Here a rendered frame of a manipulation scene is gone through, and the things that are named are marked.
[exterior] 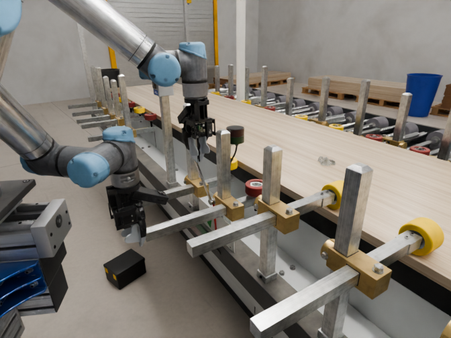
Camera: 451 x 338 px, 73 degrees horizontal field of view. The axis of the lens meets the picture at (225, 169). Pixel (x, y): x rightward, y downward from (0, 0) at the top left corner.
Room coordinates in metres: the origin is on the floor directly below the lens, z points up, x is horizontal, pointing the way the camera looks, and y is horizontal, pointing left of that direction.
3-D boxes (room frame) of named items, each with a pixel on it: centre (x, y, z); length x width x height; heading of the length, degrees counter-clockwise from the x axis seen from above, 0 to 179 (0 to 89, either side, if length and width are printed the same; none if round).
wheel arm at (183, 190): (1.11, 0.16, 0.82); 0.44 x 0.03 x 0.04; 121
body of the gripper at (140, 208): (0.75, 0.28, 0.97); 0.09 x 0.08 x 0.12; 121
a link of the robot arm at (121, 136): (0.75, 0.27, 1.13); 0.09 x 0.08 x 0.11; 165
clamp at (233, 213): (0.94, -0.01, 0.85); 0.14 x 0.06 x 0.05; 31
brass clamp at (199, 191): (1.15, 0.12, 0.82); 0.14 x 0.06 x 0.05; 31
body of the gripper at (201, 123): (0.93, 0.08, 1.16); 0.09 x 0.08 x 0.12; 31
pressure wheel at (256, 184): (0.98, -0.11, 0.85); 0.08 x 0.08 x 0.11
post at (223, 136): (0.96, 0.01, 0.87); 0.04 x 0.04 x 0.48; 31
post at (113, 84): (2.24, 0.78, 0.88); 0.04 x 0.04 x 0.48; 31
